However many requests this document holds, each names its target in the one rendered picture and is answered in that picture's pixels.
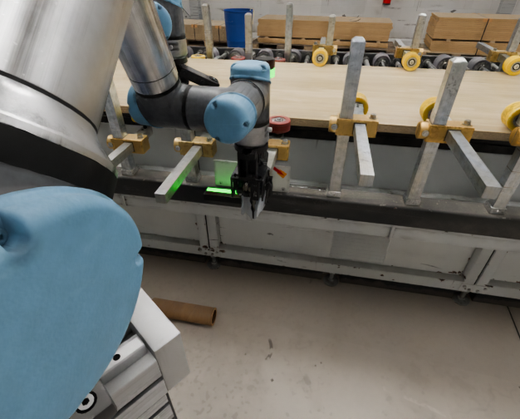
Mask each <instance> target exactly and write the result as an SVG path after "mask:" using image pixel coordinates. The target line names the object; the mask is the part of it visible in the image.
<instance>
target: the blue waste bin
mask: <svg viewBox="0 0 520 419"><path fill-rule="evenodd" d="M223 11H224V20H225V27H226V36H227V44H228V47H241V48H245V19H244V15H245V14H246V13H247V12H250V13H251V14H252V25H253V17H254V10H253V8H227V9H224V10H223Z"/></svg>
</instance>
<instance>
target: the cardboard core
mask: <svg viewBox="0 0 520 419"><path fill-rule="evenodd" d="M152 301H153V302H154V303H155V304H156V305H157V307H158V308H159V309H160V310H161V311H162V312H163V314H164V315H165V316H166V317H167V318H171V319H176V320H181V321H186V322H191V323H200V324H205V325H209V326H213V325H214V322H215V319H216V315H217V309H216V308H213V307H208V306H203V305H198V304H192V303H183V302H178V301H173V300H167V299H162V298H153V299H152Z"/></svg>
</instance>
